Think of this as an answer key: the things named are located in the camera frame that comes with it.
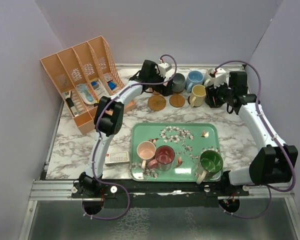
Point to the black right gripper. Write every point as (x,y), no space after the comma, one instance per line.
(211,99)

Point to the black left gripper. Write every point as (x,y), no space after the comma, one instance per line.
(164,90)

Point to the cream ceramic mug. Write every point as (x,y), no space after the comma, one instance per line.
(209,77)

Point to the grey ceramic mug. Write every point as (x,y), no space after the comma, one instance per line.
(178,82)

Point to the yellow ceramic mug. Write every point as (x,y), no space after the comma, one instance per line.
(198,95)

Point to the light wooden coaster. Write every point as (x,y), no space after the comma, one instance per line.
(177,100)

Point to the blue ceramic mug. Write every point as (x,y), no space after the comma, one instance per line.
(193,78)

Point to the pink ceramic mug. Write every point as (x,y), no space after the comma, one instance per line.
(146,152)

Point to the red ceramic mug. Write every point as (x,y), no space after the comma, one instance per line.
(163,159)

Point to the orange wooden coaster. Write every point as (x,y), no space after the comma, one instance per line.
(179,92)

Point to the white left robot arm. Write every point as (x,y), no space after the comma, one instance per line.
(109,117)

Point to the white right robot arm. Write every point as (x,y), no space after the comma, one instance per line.
(275,160)

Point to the white red small box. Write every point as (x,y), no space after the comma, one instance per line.
(108,78)

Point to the white printed paper pack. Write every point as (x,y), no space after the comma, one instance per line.
(99,88)

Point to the light blue packaged tool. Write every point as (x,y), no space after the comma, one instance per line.
(85,94)

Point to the orange plastic file organizer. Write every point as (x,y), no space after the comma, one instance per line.
(80,64)

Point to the green floral mug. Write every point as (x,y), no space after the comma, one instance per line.
(209,164)

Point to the white small card box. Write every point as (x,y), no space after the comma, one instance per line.
(116,158)

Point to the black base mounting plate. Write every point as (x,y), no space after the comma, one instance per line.
(128,193)

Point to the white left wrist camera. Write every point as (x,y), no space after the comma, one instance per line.
(163,68)

